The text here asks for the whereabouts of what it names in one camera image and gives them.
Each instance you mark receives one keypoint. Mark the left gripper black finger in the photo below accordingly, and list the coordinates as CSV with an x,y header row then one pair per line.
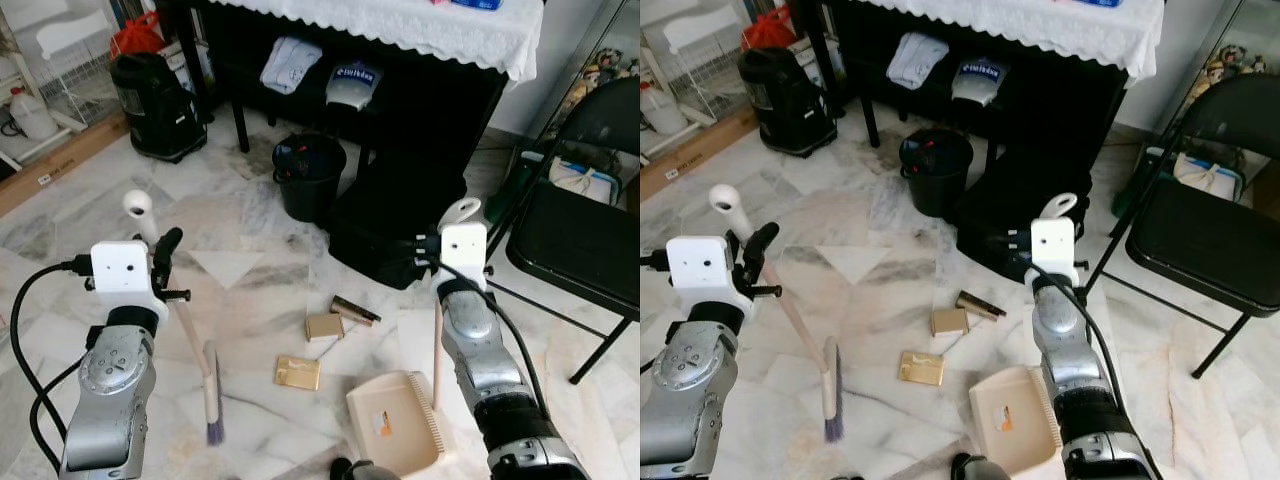
x,y
760,243
166,245

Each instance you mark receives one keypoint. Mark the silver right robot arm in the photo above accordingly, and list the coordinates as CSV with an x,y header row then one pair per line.
x,y
1070,360
485,360

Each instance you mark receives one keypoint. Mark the dark gold long box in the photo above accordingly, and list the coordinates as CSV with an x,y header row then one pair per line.
x,y
355,310
980,305

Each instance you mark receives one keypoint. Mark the small square gold box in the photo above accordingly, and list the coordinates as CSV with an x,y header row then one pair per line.
x,y
950,322
325,327

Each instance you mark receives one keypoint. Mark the long brown cardboard box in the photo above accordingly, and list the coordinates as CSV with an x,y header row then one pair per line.
x,y
60,165
700,155

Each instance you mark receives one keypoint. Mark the black round bin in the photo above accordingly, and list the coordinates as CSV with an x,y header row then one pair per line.
x,y
935,180
308,185

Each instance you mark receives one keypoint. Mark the green plastic container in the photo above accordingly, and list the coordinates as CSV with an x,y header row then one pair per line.
x,y
528,185

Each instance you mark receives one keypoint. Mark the black canister appliance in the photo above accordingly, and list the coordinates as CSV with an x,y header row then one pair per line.
x,y
785,105
158,108

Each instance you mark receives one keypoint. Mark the black folding chair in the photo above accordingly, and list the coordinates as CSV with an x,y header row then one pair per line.
x,y
1200,240
570,240

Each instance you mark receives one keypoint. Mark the black table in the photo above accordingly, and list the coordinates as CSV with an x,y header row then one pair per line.
x,y
1050,110
430,115

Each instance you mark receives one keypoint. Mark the white plastic jug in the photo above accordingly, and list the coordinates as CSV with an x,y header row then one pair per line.
x,y
668,112
32,117

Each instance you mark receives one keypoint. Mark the grey bag with blue print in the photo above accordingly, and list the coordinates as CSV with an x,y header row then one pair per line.
x,y
980,85
355,88

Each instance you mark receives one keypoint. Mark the white tote bag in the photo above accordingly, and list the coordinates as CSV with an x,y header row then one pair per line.
x,y
585,182
1205,178

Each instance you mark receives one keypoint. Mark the red plastic bag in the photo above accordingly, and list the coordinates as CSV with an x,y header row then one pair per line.
x,y
770,32
138,36

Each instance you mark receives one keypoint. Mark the folded grey cloth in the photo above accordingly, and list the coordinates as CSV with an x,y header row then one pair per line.
x,y
290,65
915,60

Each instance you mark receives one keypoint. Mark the black robot foot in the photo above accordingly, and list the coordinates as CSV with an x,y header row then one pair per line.
x,y
360,470
975,470

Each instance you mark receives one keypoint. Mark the white lace tablecloth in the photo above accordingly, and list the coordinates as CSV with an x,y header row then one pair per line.
x,y
400,28
1000,25

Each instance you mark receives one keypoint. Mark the blue flat item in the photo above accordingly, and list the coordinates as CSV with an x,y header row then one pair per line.
x,y
476,4
1100,3

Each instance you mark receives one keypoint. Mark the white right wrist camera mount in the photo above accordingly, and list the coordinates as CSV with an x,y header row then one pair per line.
x,y
1055,245
465,250

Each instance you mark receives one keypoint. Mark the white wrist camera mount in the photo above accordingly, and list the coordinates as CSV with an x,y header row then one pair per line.
x,y
465,250
695,270
1055,245
120,268

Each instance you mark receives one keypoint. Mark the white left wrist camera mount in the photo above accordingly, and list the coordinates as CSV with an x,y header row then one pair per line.
x,y
120,268
695,270

